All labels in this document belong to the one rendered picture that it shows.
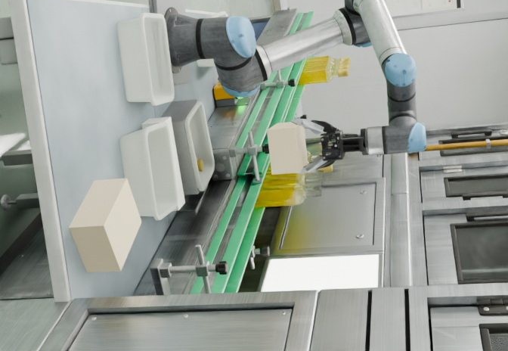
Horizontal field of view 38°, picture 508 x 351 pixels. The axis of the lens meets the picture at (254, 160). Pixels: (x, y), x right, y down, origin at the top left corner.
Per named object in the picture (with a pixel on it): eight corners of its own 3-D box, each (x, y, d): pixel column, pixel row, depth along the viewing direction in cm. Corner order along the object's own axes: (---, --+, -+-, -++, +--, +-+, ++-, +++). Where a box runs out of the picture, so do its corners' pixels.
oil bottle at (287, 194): (236, 209, 224) (305, 205, 220) (233, 193, 222) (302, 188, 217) (240, 200, 229) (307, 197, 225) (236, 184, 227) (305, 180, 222)
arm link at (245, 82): (206, 48, 217) (373, -20, 222) (217, 82, 229) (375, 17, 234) (219, 73, 210) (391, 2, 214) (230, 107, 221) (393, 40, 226)
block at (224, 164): (212, 182, 224) (233, 181, 222) (205, 153, 220) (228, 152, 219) (214, 177, 227) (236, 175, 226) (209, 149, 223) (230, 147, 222)
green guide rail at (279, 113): (237, 176, 227) (262, 174, 225) (236, 173, 226) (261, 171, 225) (301, 28, 383) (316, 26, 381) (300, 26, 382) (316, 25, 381)
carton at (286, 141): (267, 130, 194) (295, 127, 192) (277, 122, 209) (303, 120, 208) (271, 175, 196) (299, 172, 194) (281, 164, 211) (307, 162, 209)
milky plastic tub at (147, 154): (122, 225, 175) (157, 222, 173) (109, 132, 172) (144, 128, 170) (147, 208, 192) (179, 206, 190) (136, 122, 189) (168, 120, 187)
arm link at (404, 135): (425, 132, 197) (427, 158, 192) (384, 136, 200) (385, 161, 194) (424, 113, 191) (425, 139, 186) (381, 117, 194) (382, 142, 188)
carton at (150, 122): (156, 212, 195) (178, 210, 193) (141, 124, 188) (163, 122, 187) (164, 203, 200) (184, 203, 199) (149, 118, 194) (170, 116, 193)
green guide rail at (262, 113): (233, 154, 224) (258, 152, 222) (232, 151, 223) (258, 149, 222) (298, 14, 380) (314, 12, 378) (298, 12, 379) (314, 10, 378)
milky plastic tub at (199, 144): (173, 197, 207) (202, 194, 205) (156, 122, 198) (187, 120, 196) (188, 169, 222) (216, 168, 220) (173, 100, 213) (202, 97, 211)
